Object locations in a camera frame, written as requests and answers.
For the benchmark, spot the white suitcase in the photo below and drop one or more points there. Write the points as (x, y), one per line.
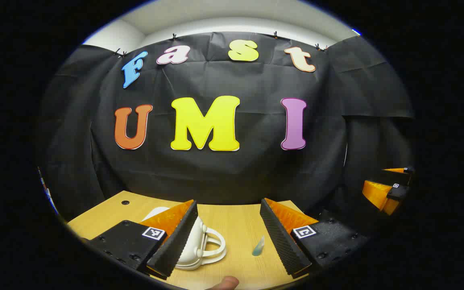
(199, 245)

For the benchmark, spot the white and red clutter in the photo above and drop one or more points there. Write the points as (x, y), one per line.
(46, 187)

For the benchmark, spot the white ceiling light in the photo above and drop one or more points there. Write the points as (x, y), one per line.
(356, 32)

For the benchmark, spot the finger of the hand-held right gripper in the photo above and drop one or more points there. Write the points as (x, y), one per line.
(399, 177)
(377, 193)

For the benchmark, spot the black backdrop cloth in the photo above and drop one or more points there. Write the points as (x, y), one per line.
(236, 173)

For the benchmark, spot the silver blue skin care tube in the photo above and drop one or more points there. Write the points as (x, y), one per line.
(258, 247)

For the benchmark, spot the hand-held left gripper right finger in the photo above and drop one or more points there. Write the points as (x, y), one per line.
(282, 241)

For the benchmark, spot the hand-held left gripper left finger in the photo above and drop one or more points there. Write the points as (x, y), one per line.
(125, 241)

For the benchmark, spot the row of black cloth clips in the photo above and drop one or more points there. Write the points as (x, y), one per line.
(173, 37)

